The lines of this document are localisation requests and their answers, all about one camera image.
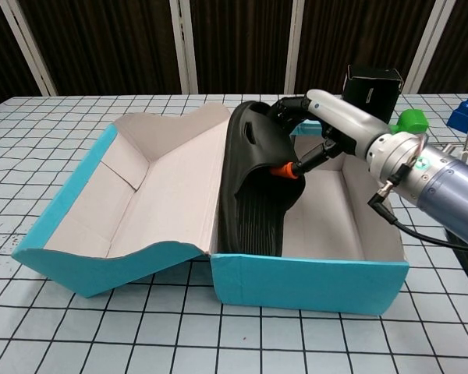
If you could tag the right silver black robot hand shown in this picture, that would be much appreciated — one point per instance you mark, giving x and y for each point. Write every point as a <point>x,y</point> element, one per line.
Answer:
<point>347,117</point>

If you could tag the black rubber slipper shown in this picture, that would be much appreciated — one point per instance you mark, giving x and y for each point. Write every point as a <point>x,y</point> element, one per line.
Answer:
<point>257,187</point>

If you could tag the teal cardboard shoe box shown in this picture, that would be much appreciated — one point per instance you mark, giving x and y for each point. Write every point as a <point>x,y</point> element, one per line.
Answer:
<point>140,233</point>

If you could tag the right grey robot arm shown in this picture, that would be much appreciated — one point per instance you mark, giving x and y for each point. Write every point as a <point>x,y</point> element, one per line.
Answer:
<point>444,183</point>

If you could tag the small black cardboard box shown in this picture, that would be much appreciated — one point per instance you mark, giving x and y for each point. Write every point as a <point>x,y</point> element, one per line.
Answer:
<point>370,89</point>

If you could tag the green toy building block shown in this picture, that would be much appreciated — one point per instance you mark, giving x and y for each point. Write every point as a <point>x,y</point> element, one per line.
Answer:
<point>411,121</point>

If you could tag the blue toy building block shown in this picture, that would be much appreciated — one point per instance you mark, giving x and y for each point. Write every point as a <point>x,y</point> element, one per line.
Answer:
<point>462,117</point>

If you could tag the white black checked tablecloth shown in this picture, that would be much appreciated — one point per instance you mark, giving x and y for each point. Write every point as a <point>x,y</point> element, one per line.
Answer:
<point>234,343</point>

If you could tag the dark white-framed folding screen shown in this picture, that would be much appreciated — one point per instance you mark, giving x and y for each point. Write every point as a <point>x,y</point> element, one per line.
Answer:
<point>101,43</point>

